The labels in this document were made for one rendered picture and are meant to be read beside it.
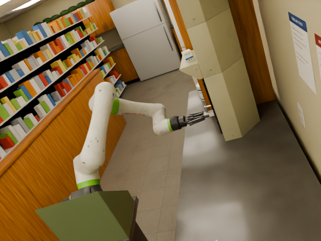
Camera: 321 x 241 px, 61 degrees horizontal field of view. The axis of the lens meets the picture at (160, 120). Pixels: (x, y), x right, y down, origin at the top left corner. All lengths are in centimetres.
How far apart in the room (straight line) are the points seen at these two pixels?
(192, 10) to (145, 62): 538
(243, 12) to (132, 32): 499
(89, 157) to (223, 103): 85
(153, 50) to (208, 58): 519
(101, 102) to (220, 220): 87
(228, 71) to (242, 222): 83
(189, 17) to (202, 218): 103
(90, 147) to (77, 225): 40
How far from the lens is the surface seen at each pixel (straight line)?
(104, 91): 158
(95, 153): 142
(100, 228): 153
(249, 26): 196
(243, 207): 142
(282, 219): 135
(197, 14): 154
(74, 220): 152
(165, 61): 679
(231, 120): 177
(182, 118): 180
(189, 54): 169
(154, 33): 664
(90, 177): 155
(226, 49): 165
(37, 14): 833
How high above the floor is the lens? 198
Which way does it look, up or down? 25 degrees down
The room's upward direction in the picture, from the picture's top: 25 degrees counter-clockwise
